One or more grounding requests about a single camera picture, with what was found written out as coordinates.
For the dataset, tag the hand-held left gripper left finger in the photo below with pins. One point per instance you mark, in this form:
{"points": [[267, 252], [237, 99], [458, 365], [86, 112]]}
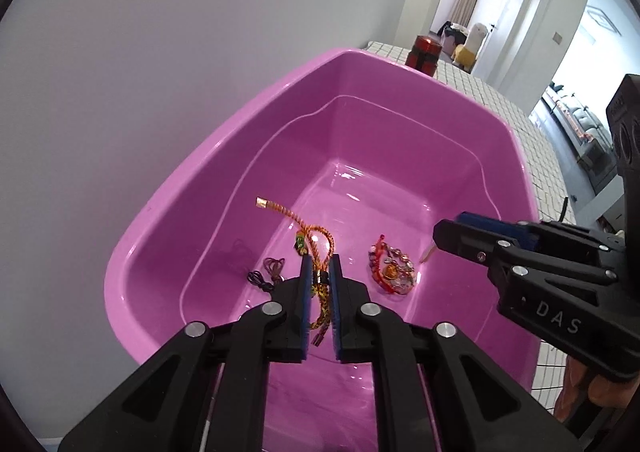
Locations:
{"points": [[304, 292]]}

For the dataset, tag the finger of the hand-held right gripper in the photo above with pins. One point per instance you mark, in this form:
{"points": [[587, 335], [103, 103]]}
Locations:
{"points": [[500, 226], [465, 239]]}

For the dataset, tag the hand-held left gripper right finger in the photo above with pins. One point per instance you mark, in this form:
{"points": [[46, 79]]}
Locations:
{"points": [[335, 297]]}

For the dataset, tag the purple plastic tub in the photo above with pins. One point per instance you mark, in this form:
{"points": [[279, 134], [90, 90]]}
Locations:
{"points": [[375, 132]]}

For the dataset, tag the person's right hand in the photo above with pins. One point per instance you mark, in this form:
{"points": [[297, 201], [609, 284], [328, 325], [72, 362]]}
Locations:
{"points": [[580, 392]]}

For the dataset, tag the grey sofa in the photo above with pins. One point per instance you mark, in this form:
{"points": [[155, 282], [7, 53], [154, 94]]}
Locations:
{"points": [[585, 127]]}

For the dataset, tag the white yellow plush toy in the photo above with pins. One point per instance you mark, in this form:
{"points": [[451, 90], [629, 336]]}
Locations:
{"points": [[472, 45]]}

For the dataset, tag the red water bottle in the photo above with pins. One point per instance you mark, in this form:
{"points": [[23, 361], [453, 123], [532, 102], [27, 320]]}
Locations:
{"points": [[425, 55]]}

